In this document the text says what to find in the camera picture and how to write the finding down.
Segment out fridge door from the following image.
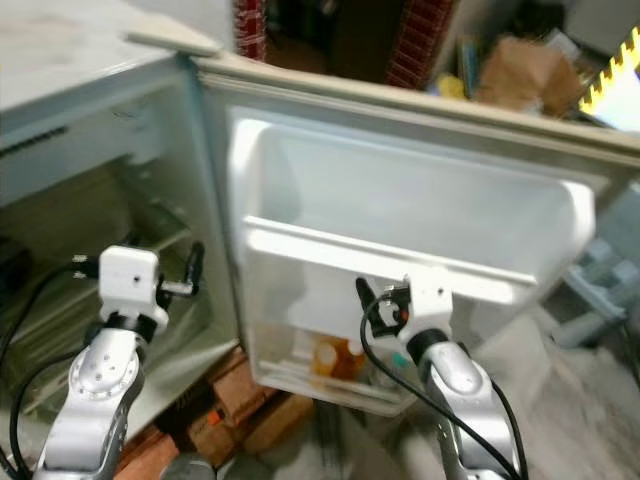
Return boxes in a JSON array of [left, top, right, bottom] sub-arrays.
[[195, 50, 640, 421]]

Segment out clear fridge shelf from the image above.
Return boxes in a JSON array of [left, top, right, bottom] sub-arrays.
[[0, 228, 211, 386]]

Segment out beige fridge hinge cover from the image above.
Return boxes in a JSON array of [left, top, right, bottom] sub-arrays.
[[124, 24, 223, 58]]

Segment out clear bottle teal cap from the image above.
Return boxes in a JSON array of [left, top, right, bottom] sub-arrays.
[[372, 348, 413, 389]]

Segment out orange drink bottle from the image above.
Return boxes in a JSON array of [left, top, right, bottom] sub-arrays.
[[309, 340, 342, 380], [340, 337, 372, 380]]

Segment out red brick stack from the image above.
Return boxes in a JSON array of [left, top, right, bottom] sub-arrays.
[[125, 348, 313, 480]]

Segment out grey robot leg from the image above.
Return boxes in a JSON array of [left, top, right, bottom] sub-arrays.
[[160, 454, 218, 480]]

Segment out brown paper bag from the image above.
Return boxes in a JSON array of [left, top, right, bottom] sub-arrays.
[[477, 37, 588, 118]]

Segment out yellow black striped panel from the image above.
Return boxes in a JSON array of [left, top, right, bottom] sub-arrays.
[[579, 28, 640, 132]]

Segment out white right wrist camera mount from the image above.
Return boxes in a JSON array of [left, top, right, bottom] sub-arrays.
[[404, 267, 457, 333]]

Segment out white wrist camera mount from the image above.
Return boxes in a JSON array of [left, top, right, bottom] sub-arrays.
[[404, 267, 457, 333], [97, 246, 162, 328]]

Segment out white door shelf rail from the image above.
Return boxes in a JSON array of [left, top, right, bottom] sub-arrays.
[[243, 217, 543, 304]]

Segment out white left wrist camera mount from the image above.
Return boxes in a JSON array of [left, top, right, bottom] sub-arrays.
[[97, 246, 162, 328]]

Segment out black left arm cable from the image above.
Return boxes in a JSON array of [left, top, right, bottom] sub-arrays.
[[0, 260, 103, 479]]

